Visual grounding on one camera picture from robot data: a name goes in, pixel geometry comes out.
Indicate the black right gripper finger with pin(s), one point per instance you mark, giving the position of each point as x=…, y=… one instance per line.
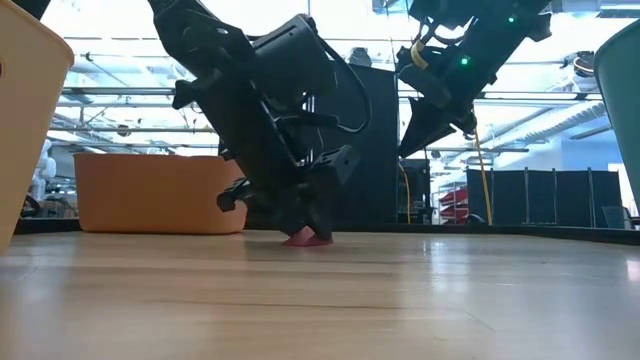
x=420, y=130

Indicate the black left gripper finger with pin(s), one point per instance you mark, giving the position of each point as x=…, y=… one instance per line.
x=320, y=215
x=292, y=215

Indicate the pink block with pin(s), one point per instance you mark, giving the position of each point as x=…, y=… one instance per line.
x=300, y=241

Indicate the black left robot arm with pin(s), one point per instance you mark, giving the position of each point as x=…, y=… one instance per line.
x=200, y=30

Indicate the black perforated computer case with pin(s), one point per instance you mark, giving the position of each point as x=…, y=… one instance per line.
x=417, y=185

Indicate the red rack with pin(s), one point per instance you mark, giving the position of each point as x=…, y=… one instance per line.
x=455, y=202

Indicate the orange plastic bin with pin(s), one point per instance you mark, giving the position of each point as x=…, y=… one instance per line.
x=150, y=195

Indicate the black partition row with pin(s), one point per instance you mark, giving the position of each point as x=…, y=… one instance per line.
x=540, y=200

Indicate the teal plastic bin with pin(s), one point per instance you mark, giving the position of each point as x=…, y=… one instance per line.
x=622, y=110

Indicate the dark chair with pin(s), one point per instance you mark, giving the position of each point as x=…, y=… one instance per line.
x=617, y=217

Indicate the yellow plastic bin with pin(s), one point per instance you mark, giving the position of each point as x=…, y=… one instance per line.
x=30, y=125

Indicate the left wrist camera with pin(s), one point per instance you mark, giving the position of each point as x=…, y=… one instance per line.
x=295, y=55

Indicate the black table frame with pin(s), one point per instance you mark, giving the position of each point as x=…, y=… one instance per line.
x=50, y=226

